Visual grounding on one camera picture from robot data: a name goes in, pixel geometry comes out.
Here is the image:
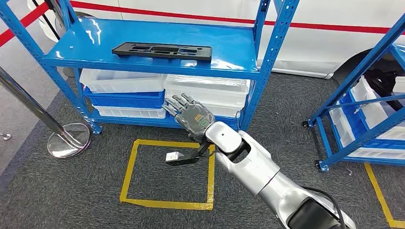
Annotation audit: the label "white plastic bin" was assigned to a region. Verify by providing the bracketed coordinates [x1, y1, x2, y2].
[79, 68, 167, 94]
[329, 107, 405, 160]
[202, 103, 244, 118]
[163, 74, 251, 108]
[349, 75, 405, 141]
[92, 105, 167, 119]

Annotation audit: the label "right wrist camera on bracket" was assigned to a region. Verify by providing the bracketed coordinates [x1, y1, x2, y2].
[164, 141, 216, 167]

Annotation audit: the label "chrome stanchion post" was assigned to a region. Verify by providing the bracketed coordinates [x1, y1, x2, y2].
[0, 66, 92, 159]

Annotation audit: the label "blue metal shelf rack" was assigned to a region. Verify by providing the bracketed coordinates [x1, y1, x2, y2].
[0, 0, 300, 135]

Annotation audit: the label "black parts in rack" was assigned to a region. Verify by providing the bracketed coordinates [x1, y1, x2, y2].
[363, 68, 405, 111]

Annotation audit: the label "black plastic plate part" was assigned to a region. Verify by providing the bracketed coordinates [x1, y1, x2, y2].
[111, 42, 213, 61]

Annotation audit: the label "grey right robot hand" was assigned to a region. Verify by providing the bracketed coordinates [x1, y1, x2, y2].
[162, 93, 217, 142]

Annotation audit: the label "blue wheeled shelf rack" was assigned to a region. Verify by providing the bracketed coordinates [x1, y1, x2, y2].
[302, 12, 405, 173]

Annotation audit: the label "yellow floor tape square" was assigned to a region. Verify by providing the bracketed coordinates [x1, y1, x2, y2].
[119, 139, 216, 211]

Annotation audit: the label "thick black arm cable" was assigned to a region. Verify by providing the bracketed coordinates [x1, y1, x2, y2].
[302, 186, 347, 229]

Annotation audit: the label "yellow floor tape line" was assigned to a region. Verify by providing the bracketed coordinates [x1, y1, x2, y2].
[363, 163, 405, 229]

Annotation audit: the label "short red barrier belt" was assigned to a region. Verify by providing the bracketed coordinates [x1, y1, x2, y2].
[0, 2, 50, 48]

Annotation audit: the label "black stanchion post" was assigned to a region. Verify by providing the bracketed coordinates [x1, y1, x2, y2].
[31, 0, 64, 41]

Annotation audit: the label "long red barrier belt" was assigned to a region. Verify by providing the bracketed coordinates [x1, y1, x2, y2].
[69, 0, 405, 35]

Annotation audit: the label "white car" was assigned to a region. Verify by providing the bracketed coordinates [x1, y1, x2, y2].
[27, 0, 405, 80]

